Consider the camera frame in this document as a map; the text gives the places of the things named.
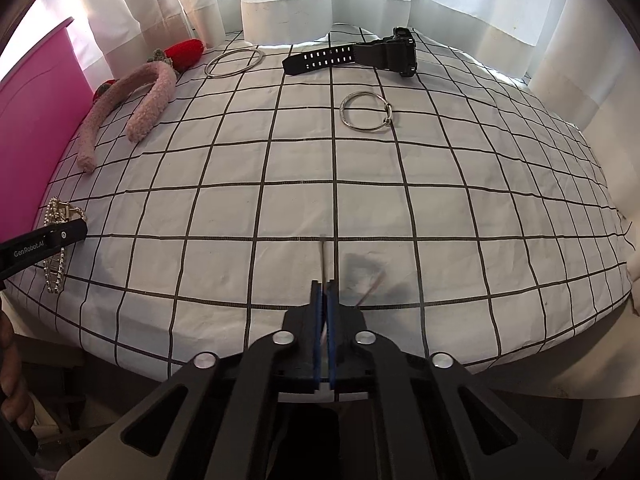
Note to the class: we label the white grid tablecloth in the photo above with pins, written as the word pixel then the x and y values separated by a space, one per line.
pixel 300 185

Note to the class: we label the person's left hand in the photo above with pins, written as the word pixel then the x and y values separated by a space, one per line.
pixel 12 370

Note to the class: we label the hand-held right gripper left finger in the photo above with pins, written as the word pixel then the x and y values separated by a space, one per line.
pixel 319 340

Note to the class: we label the pink plush strawberry headband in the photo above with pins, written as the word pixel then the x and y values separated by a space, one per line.
pixel 150 100

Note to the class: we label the pink box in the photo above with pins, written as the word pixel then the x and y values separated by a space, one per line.
pixel 35 135

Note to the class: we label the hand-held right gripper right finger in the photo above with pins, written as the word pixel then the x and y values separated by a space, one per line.
pixel 333 350

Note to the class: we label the thin silver bangle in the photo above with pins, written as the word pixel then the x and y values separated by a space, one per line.
pixel 262 56

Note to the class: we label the black digital wristwatch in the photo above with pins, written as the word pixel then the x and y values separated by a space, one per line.
pixel 385 52

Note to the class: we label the thin pale stick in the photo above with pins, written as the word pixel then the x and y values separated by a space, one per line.
pixel 324 260

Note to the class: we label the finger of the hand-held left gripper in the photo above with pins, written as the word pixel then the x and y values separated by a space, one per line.
pixel 30 252

